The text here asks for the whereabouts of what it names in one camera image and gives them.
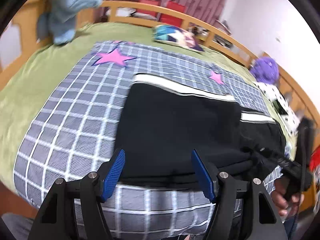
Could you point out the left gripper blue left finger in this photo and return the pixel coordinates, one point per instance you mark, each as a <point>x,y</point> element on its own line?
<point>109,173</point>

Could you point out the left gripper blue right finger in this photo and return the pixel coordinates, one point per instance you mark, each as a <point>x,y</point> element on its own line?
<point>206,174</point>

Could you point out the black pants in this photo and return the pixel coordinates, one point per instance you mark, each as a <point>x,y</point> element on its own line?
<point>163,122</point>

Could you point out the person right hand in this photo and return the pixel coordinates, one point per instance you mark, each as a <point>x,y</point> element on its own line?
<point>285,208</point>

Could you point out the white dotted pillow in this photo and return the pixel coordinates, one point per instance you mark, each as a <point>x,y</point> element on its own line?
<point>290,121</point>

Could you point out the grey checked quilt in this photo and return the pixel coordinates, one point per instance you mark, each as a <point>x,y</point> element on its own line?
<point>75,130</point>

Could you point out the phone on dotted pillow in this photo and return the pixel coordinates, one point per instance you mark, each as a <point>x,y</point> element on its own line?
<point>281,107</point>

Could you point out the purple plush toy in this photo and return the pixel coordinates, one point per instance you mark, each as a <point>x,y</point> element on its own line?
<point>265,69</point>

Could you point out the green fleece bed sheet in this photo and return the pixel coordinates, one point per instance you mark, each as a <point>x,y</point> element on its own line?
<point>27,91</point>

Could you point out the colourful geometric pillow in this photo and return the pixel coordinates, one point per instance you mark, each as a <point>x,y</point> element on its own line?
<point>175,36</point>

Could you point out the light blue fleece garment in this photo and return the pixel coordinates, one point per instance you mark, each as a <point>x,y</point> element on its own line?
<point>60,21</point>

